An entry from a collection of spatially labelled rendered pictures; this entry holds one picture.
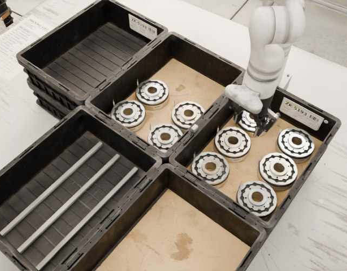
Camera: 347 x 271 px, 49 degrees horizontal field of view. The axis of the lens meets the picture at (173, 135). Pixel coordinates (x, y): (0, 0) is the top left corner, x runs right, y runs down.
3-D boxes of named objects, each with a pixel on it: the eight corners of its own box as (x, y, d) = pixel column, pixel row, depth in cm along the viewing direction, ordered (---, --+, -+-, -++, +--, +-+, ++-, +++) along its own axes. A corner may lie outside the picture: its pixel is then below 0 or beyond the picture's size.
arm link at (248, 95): (222, 94, 85) (225, 75, 80) (252, 68, 90) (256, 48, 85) (255, 116, 82) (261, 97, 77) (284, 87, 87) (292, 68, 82)
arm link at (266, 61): (241, 83, 80) (283, 81, 81) (255, 22, 68) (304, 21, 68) (235, 59, 84) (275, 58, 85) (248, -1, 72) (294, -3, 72)
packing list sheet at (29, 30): (28, 13, 165) (28, 12, 165) (69, 33, 158) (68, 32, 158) (-34, 57, 149) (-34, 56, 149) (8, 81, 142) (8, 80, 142)
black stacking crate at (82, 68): (108, 22, 145) (104, -4, 136) (170, 56, 135) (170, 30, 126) (25, 82, 127) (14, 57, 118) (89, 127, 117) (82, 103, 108)
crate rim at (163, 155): (170, 35, 127) (170, 29, 125) (248, 76, 117) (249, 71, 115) (83, 108, 109) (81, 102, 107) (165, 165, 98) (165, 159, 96)
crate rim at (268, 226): (248, 76, 117) (249, 71, 115) (340, 126, 106) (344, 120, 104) (165, 165, 98) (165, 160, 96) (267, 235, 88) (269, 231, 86)
